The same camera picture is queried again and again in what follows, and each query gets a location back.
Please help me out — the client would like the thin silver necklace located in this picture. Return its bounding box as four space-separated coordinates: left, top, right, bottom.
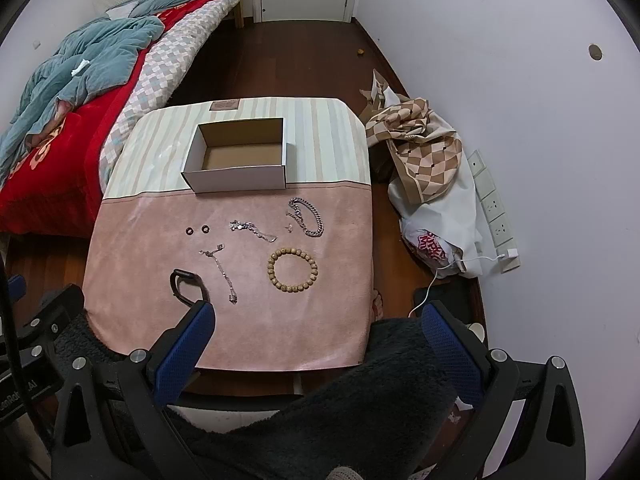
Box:
198 242 240 305

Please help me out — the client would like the wooden bead bracelet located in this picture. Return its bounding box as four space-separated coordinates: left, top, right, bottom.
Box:
266 246 320 295

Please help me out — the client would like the silver charm bracelet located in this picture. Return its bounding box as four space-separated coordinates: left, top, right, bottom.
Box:
229 219 279 245

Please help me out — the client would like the silver chain bracelet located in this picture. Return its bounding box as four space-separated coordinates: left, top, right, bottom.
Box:
285 196 326 239

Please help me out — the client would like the white cardboard box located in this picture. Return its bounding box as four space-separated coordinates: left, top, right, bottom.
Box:
182 117 288 194

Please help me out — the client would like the white cup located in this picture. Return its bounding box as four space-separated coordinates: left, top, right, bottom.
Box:
468 322 486 344

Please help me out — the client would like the red blanket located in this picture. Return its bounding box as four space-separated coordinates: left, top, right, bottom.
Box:
0 0 222 238

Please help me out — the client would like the red printed plastic bag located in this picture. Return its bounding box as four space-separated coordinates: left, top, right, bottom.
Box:
399 219 461 276

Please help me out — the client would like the white power strip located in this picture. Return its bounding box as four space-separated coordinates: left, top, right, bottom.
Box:
468 150 521 274

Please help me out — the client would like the white plastic bag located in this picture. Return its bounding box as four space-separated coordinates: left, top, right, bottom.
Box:
387 109 484 279

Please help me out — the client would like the pink striped table cloth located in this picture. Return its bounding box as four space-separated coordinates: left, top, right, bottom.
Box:
82 96 373 372

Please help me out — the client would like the brown checkered cloth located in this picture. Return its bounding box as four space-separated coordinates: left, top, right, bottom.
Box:
360 72 463 205

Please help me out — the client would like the teal quilt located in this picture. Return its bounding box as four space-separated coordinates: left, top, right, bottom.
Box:
1 0 191 180

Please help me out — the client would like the checkered bed sheet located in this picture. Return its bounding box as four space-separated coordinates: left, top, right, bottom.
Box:
99 0 241 190

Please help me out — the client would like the white charger cable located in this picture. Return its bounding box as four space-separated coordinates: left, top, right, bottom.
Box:
406 247 519 319

